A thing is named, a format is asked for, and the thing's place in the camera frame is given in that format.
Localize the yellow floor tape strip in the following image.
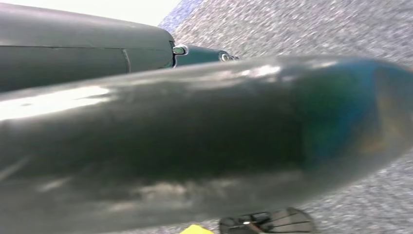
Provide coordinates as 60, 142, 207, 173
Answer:
180, 224, 215, 234

